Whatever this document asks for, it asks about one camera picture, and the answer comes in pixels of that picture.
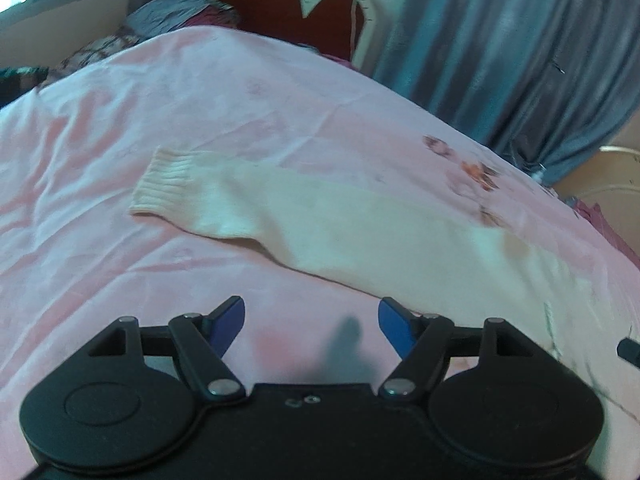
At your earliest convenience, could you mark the purple blanket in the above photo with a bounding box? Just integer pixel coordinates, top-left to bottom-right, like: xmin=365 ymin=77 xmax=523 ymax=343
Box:
xmin=572 ymin=199 xmax=640 ymax=257

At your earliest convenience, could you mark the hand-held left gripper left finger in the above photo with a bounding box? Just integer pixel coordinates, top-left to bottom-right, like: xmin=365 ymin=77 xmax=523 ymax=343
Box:
xmin=89 ymin=296 xmax=247 ymax=404

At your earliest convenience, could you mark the cream arched headboard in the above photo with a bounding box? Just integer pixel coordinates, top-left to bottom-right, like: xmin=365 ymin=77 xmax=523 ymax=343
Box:
xmin=554 ymin=145 xmax=640 ymax=211

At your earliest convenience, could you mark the pink floral bedsheet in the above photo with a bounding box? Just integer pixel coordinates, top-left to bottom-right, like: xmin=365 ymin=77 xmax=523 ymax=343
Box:
xmin=0 ymin=25 xmax=640 ymax=480

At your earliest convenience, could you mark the red heart-shaped headboard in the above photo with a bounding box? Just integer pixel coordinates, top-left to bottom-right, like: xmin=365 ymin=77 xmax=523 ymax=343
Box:
xmin=184 ymin=0 xmax=376 ymax=68

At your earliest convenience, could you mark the blue-grey curtain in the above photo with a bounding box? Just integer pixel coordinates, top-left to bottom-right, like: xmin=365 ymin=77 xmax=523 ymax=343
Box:
xmin=372 ymin=0 xmax=640 ymax=186

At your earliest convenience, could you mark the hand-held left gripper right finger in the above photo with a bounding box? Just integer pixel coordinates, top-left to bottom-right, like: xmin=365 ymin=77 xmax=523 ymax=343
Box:
xmin=378 ymin=296 xmax=540 ymax=404

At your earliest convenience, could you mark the white knit sweater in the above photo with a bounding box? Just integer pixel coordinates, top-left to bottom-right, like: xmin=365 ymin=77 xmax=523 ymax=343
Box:
xmin=129 ymin=146 xmax=626 ymax=376

